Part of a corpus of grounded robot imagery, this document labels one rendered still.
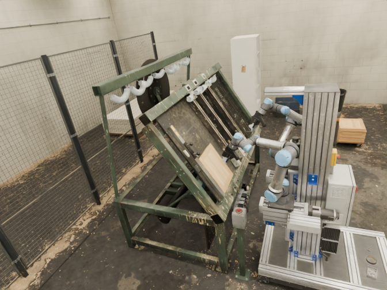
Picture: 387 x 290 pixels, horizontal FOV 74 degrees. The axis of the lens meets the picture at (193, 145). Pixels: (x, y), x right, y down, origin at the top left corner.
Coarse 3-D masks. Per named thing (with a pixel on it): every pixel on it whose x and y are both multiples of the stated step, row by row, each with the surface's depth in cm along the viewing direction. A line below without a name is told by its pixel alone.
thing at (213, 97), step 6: (204, 78) 344; (204, 90) 352; (210, 90) 350; (210, 96) 352; (216, 96) 355; (216, 102) 354; (222, 108) 354; (222, 114) 358; (228, 114) 359; (228, 120) 359; (234, 126) 360; (234, 132) 364; (240, 132) 363
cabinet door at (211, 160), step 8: (208, 144) 301; (208, 152) 293; (216, 152) 304; (200, 160) 275; (208, 160) 287; (216, 160) 298; (208, 168) 280; (216, 168) 291; (224, 168) 303; (216, 176) 284; (224, 176) 296; (232, 176) 308; (224, 184) 289; (224, 192) 282
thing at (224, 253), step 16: (256, 160) 461; (144, 176) 368; (176, 176) 453; (256, 176) 435; (128, 192) 325; (208, 192) 386; (128, 208) 307; (144, 208) 296; (160, 208) 289; (176, 208) 285; (128, 224) 329; (208, 224) 267; (224, 224) 265; (128, 240) 339; (144, 240) 331; (208, 240) 298; (224, 240) 270; (192, 256) 302; (208, 256) 297; (224, 256) 281; (224, 272) 294
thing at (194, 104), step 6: (192, 90) 307; (192, 102) 307; (192, 108) 310; (198, 108) 307; (198, 114) 311; (204, 114) 312; (204, 120) 312; (210, 120) 316; (210, 126) 313; (210, 132) 317; (216, 132) 314; (216, 138) 317; (222, 138) 319; (222, 144) 318; (234, 162) 324; (240, 162) 326
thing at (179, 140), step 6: (174, 132) 259; (180, 138) 262; (180, 144) 263; (186, 150) 264; (198, 162) 267; (204, 168) 271; (204, 174) 269; (210, 180) 270; (216, 186) 272; (222, 192) 276; (222, 198) 275
